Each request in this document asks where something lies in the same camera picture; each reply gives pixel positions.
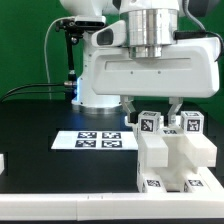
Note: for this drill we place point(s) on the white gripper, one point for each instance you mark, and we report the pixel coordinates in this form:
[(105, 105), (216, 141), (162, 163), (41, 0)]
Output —
[(187, 68)]

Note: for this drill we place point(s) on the small white tagged cube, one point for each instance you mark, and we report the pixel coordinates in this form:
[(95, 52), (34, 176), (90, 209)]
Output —
[(192, 122)]

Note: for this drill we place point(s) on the long white chair back part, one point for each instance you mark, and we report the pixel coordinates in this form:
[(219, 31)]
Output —
[(152, 149)]

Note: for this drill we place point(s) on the white tagged chair part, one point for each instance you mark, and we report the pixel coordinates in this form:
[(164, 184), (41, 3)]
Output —
[(197, 148)]

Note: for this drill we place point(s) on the white chair seat part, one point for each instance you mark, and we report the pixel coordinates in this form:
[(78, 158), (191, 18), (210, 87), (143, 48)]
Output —
[(173, 175)]

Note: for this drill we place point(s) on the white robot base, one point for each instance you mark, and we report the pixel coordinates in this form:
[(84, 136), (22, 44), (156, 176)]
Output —
[(86, 100)]

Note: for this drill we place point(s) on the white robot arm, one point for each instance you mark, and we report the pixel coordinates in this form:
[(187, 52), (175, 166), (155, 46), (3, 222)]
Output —
[(157, 48)]

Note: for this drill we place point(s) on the paper sheet with tags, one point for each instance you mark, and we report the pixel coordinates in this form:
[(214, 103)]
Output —
[(94, 140)]

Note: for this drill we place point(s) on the white part at left edge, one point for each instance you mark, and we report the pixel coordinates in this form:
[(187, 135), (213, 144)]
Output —
[(1, 163)]

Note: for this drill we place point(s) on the black camera on stand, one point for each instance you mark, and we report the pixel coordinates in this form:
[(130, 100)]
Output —
[(74, 29)]

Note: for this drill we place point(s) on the white L-shaped fence frame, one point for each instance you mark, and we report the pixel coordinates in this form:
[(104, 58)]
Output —
[(116, 206)]

